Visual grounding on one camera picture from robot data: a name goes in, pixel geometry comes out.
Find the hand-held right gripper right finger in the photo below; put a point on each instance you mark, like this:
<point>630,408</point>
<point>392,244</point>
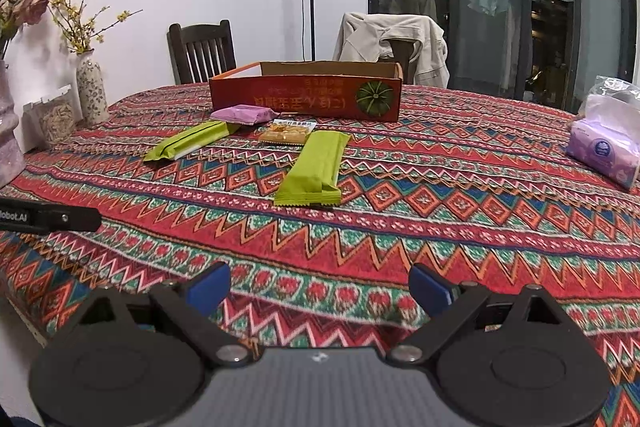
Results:
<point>430,287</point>

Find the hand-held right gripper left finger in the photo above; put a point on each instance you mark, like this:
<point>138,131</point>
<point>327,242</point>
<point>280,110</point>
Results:
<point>210,284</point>

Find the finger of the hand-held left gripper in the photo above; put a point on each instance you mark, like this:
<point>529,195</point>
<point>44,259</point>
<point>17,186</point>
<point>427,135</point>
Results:
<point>70,218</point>

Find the orange cardboard box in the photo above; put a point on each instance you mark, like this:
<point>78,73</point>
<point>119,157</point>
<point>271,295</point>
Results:
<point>300,99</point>

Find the patterned red tablecloth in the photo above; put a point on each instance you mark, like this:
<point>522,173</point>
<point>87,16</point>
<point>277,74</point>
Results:
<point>400,217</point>

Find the large pink vase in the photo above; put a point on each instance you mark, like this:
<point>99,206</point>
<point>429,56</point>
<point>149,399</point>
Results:
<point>7,132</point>

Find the small patterned vase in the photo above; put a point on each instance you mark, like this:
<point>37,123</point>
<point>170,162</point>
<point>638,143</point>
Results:
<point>92,92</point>

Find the green snack packet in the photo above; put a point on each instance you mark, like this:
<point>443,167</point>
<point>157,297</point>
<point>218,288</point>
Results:
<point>195,139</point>
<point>315,167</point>

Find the gold snack packet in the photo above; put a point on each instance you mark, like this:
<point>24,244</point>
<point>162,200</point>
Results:
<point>287,134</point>

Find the purple snack packet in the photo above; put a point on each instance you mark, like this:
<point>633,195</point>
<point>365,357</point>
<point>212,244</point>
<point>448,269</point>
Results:
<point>245,114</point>

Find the yellow flower branches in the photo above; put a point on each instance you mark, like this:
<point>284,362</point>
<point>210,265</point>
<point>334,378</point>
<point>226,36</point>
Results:
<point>80,19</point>

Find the dark wooden chair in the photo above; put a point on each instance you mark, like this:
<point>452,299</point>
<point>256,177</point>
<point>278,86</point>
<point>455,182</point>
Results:
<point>200,52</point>
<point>402,57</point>

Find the purple tissue pack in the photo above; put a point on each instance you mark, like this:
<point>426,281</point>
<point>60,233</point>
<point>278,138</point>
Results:
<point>605,147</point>

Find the beige jacket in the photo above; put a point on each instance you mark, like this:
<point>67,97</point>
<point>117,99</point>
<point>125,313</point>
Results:
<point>370,39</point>

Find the sliding glass door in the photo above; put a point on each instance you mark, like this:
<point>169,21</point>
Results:
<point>500,7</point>

